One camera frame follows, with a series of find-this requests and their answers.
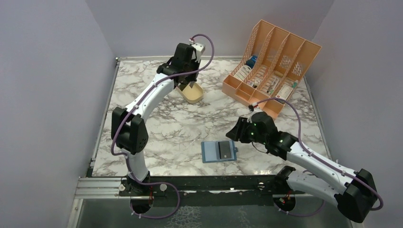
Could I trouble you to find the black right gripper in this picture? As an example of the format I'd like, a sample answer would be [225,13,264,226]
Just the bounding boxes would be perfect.
[226,116,268,144]

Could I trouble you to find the blue card holder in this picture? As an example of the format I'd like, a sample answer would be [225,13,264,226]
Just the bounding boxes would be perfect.
[201,140,239,163]

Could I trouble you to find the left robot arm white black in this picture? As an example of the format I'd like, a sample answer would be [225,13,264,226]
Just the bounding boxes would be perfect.
[111,41,205,195]

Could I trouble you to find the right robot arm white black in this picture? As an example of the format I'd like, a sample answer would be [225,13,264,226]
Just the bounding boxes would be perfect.
[226,112,377,223]

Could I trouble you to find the beige oval tray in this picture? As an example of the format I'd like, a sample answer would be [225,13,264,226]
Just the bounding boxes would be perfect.
[176,82,204,104]

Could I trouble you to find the small items in organizer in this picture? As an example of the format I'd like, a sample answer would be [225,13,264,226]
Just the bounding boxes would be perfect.
[247,78,261,88]

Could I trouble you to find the white box in organizer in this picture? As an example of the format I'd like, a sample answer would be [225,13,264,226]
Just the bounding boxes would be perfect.
[233,65,252,81]

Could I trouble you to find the red white medicine box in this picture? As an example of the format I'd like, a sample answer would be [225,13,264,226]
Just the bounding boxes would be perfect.
[275,84,294,100]

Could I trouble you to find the blue bottle in organizer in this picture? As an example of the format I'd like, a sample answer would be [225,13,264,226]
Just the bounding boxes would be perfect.
[245,55,258,69]

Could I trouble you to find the orange file organizer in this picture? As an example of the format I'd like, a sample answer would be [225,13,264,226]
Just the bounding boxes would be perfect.
[222,20,322,118]

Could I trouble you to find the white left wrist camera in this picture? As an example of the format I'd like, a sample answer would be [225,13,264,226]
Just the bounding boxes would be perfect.
[192,43,206,58]

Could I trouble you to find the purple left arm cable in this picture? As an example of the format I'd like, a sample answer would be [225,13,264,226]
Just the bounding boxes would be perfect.
[111,33,215,186]

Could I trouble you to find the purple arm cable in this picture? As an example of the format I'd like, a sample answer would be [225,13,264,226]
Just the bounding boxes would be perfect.
[111,33,215,186]
[249,97,384,211]

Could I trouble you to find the black mounting rail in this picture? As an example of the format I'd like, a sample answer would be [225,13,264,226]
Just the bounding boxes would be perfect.
[118,174,299,207]

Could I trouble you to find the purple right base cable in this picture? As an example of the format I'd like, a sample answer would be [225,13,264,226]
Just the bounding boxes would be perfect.
[272,198,326,219]

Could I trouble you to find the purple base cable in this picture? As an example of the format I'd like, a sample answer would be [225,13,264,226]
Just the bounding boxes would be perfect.
[272,198,326,219]
[130,180,182,220]

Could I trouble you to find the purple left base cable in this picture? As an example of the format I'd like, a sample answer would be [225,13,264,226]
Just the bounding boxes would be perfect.
[130,180,182,220]

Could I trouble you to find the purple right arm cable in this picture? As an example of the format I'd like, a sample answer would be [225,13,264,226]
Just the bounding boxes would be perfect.
[249,97,384,211]

